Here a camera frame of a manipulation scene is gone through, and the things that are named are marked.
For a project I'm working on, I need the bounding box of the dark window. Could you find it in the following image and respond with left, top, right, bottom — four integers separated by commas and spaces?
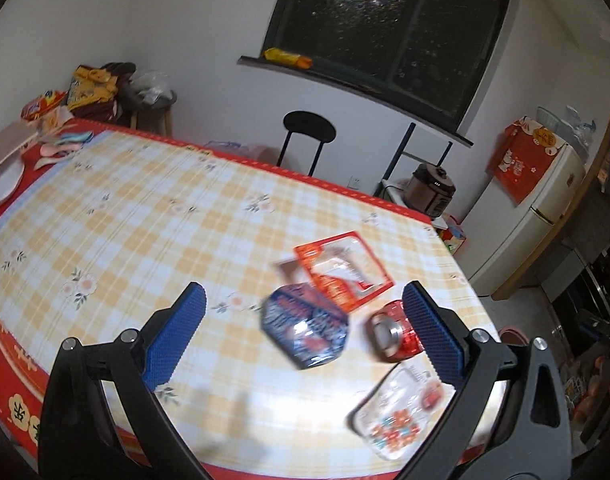
256, 0, 511, 141

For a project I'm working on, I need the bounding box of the blue snack bag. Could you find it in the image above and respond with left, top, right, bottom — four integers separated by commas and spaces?
260, 283, 349, 370

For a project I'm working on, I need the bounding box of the black metal shelf rack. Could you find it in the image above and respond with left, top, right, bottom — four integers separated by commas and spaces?
373, 122, 454, 197

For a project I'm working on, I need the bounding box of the brown rice cooker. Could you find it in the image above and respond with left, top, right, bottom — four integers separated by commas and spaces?
404, 162, 456, 219

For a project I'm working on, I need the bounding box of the colourful shopping bag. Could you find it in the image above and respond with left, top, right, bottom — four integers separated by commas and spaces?
432, 214, 466, 254

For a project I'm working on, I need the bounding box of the red crushed can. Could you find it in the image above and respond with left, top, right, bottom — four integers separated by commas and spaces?
367, 300, 424, 362

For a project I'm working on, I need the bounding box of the yellow packet on sill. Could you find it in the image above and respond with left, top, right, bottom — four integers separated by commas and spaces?
262, 47, 314, 70

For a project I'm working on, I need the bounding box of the white refrigerator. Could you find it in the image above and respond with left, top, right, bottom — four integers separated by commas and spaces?
454, 144, 585, 296

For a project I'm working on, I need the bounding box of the snack bags pile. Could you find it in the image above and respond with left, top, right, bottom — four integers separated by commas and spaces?
20, 62, 137, 122

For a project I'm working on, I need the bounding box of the checkered tablecloth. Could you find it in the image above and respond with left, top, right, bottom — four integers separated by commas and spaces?
0, 127, 492, 479

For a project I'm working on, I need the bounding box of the brown trash bin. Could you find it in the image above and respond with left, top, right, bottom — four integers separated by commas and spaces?
499, 326, 529, 346

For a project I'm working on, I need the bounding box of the red cloth on fridge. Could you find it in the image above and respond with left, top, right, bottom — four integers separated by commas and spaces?
487, 116, 565, 205

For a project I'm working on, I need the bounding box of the black oven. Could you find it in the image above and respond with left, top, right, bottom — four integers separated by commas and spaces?
552, 244, 610, 353

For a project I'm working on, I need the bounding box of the black round stool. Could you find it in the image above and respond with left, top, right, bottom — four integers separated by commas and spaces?
277, 110, 337, 177

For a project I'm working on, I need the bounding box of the red food package sleeve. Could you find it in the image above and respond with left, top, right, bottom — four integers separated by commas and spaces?
274, 231, 395, 314

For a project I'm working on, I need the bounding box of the white plate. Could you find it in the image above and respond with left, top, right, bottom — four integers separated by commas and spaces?
0, 154, 25, 206

